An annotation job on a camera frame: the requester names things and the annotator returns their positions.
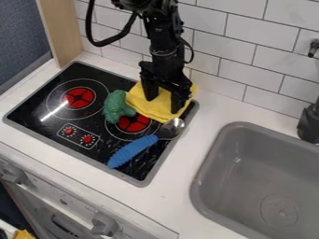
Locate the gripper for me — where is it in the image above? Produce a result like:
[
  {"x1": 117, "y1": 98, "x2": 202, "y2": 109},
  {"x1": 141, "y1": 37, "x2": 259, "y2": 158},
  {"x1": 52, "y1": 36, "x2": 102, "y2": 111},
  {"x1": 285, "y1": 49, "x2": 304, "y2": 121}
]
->
[{"x1": 136, "y1": 49, "x2": 195, "y2": 115}]

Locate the yellow cloth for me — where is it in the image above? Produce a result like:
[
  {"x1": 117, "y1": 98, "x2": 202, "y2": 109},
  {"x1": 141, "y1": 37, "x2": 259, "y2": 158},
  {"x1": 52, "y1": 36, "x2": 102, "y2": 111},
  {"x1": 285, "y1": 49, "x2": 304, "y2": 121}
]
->
[{"x1": 124, "y1": 80, "x2": 200, "y2": 124}]

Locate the toy stove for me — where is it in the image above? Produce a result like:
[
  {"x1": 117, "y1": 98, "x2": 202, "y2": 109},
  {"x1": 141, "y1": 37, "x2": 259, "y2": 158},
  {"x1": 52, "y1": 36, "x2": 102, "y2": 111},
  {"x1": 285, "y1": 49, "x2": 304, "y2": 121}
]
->
[{"x1": 1, "y1": 60, "x2": 201, "y2": 189}]

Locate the green toy broccoli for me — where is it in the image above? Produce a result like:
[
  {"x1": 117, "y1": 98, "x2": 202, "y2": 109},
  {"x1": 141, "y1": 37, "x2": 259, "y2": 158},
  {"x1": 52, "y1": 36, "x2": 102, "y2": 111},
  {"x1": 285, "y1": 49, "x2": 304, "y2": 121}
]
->
[{"x1": 102, "y1": 89, "x2": 137, "y2": 124}]

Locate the toy sink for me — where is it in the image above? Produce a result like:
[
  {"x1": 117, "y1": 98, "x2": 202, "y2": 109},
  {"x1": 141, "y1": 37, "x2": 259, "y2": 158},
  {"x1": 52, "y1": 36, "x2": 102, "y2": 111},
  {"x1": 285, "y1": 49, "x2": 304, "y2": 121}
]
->
[{"x1": 189, "y1": 120, "x2": 319, "y2": 239}]

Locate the tap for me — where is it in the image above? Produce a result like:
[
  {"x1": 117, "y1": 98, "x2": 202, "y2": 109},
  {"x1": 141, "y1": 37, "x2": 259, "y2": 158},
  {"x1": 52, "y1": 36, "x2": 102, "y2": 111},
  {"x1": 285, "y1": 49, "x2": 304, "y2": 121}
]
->
[{"x1": 295, "y1": 38, "x2": 319, "y2": 145}]

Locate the blue handled silver spoon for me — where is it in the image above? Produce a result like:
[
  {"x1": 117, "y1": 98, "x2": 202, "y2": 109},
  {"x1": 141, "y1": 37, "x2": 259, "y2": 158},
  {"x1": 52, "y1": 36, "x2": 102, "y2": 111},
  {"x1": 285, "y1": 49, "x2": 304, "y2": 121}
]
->
[{"x1": 105, "y1": 117, "x2": 187, "y2": 170}]

